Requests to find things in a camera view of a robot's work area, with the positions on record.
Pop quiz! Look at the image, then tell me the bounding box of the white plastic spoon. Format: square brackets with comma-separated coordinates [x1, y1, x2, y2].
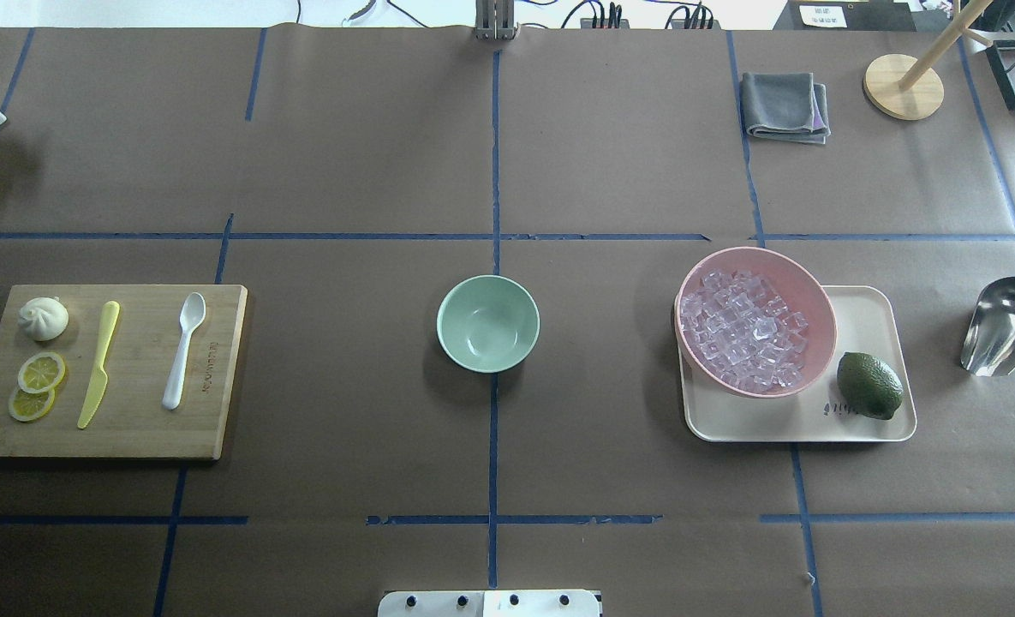
[161, 291, 206, 410]

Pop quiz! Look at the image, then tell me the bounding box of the green bowl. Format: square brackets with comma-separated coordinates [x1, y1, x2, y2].
[436, 276, 541, 374]

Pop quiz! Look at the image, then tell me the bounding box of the pile of clear ice cubes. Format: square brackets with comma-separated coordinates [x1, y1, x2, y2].
[677, 269, 809, 394]

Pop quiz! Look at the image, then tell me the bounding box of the pink bowl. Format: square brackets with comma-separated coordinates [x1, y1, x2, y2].
[674, 247, 837, 399]

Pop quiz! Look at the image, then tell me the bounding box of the steel ice scoop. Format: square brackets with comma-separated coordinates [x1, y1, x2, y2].
[960, 276, 1015, 376]

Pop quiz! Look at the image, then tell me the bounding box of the black power strip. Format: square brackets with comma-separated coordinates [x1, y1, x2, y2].
[572, 1, 631, 30]

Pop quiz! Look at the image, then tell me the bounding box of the folded grey cloth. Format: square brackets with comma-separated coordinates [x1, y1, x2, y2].
[739, 73, 831, 145]

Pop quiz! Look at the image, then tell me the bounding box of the green lime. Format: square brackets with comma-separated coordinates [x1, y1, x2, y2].
[836, 351, 905, 421]

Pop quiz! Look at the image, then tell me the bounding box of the cream plastic tray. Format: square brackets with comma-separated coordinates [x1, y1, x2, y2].
[680, 285, 917, 444]

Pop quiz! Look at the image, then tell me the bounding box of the bamboo cutting board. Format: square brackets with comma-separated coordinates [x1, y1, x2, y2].
[0, 284, 248, 460]

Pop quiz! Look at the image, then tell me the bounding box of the yellow plastic knife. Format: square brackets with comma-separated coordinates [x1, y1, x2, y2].
[76, 300, 121, 430]

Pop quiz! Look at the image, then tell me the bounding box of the wooden stand with round base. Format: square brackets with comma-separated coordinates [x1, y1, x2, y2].
[863, 1, 993, 121]

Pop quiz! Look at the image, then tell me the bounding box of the white steamed bun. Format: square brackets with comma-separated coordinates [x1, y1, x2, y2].
[17, 297, 69, 343]

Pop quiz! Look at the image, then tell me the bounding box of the grey metal post bracket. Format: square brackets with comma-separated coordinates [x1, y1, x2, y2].
[475, 0, 518, 40]

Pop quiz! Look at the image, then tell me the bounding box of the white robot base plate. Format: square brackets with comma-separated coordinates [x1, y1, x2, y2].
[377, 589, 604, 616]

